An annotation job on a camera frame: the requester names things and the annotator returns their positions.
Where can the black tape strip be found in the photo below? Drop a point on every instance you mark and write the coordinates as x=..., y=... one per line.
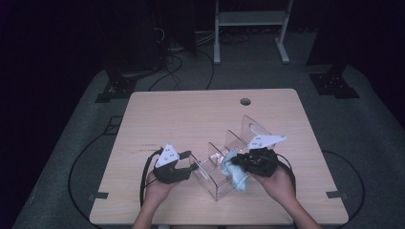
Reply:
x=336, y=194
x=100, y=195

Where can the clear plastic organizer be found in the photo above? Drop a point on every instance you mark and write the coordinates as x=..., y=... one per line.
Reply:
x=216, y=178

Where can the person's left hand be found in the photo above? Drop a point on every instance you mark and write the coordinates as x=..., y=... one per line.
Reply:
x=157, y=191

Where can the black stand base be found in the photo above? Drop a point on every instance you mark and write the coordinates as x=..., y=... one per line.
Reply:
x=332, y=84
x=117, y=89

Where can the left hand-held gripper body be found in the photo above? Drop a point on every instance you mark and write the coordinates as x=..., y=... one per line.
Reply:
x=167, y=175

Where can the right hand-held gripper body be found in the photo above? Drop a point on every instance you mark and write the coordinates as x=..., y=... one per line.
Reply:
x=261, y=162

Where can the light blue cloth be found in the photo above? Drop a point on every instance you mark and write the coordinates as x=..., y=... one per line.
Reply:
x=237, y=176

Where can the person's right hand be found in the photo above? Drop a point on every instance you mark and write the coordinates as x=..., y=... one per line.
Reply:
x=280, y=187

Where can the white metal stand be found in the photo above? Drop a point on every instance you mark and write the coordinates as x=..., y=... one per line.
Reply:
x=251, y=17

